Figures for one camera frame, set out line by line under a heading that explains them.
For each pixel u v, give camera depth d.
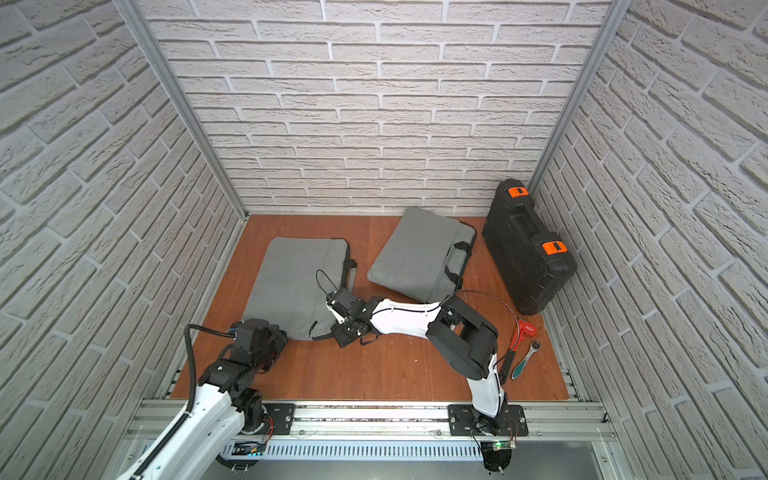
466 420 0.74
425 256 1.02
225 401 0.55
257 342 0.66
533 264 0.79
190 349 0.58
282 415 0.74
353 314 0.68
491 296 0.97
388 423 0.76
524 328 0.89
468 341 0.48
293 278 0.96
